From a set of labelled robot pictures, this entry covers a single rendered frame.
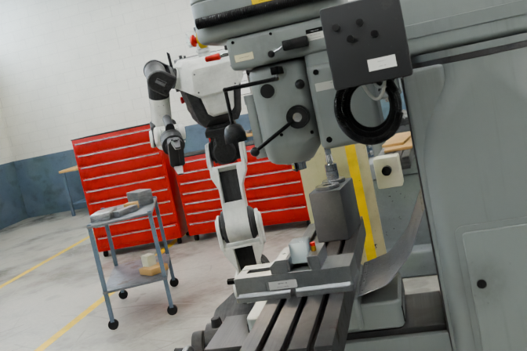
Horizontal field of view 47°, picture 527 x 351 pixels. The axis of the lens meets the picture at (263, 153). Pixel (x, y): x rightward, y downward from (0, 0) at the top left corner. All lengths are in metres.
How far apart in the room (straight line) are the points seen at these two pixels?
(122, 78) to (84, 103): 0.95
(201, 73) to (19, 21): 10.70
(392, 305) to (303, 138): 0.57
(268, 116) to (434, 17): 0.56
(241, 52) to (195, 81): 0.74
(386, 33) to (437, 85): 0.28
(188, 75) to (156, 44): 9.23
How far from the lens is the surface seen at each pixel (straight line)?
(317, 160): 3.74
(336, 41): 1.58
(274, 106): 1.89
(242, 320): 2.28
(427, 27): 1.83
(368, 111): 1.83
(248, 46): 1.88
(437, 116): 1.77
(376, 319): 1.96
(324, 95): 1.84
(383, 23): 1.58
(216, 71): 2.61
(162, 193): 7.19
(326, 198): 2.23
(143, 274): 5.08
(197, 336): 2.73
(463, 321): 1.90
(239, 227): 2.62
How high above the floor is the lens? 1.55
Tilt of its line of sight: 6 degrees down
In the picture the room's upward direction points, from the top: 12 degrees counter-clockwise
